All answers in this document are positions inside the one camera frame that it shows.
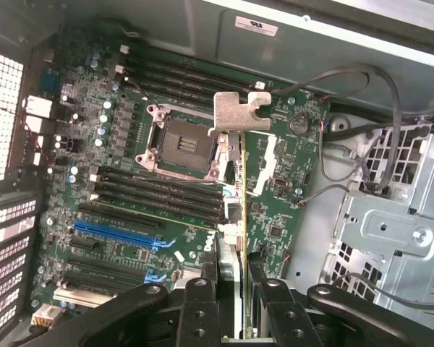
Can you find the silver coin battery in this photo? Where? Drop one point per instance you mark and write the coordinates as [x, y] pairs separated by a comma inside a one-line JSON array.
[[299, 123]]

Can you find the CPU socket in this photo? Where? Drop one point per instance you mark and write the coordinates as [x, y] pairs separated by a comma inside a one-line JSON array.
[[181, 144]]

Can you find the open grey PC case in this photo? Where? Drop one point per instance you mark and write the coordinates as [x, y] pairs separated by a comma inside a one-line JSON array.
[[311, 43]]

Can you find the black RAM slot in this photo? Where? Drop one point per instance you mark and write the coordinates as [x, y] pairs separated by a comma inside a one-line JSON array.
[[159, 201], [173, 83], [170, 93], [159, 213], [159, 180], [188, 76], [191, 68], [159, 191]]

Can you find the blue expansion slot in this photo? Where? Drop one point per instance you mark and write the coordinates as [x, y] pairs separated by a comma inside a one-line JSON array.
[[115, 235]]

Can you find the white power connector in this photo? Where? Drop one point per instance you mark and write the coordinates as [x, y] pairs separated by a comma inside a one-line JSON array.
[[47, 315]]

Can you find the grey metal disk bay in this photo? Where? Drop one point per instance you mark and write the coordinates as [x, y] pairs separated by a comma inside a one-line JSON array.
[[383, 224]]

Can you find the short black expansion slot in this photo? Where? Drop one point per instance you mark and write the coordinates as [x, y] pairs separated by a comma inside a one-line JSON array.
[[84, 244]]

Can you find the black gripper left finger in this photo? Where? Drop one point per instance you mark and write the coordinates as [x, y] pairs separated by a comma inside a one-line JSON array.
[[199, 314]]

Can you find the white expansion slot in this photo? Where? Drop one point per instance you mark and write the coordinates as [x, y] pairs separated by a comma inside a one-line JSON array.
[[83, 298]]

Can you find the green motherboard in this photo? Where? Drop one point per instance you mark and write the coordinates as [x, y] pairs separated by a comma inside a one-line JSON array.
[[188, 253]]

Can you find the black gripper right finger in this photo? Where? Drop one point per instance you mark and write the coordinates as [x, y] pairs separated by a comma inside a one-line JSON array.
[[289, 318]]

